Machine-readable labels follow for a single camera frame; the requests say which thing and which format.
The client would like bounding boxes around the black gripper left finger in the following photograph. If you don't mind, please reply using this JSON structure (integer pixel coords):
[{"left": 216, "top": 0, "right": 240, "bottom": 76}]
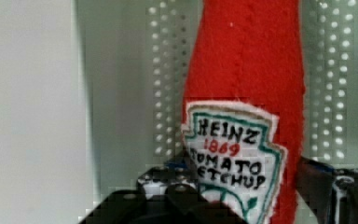
[{"left": 79, "top": 152, "right": 248, "bottom": 224}]

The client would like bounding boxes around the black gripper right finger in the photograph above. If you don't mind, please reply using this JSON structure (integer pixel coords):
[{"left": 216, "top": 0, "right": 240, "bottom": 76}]
[{"left": 296, "top": 157, "right": 358, "bottom": 224}]

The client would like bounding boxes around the red felt ketchup bottle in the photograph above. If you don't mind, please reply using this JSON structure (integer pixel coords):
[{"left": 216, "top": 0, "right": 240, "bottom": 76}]
[{"left": 181, "top": 0, "right": 305, "bottom": 224}]

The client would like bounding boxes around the grey-green oval strainer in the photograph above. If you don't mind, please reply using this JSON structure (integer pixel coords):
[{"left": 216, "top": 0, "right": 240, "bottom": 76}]
[{"left": 73, "top": 0, "right": 358, "bottom": 200}]

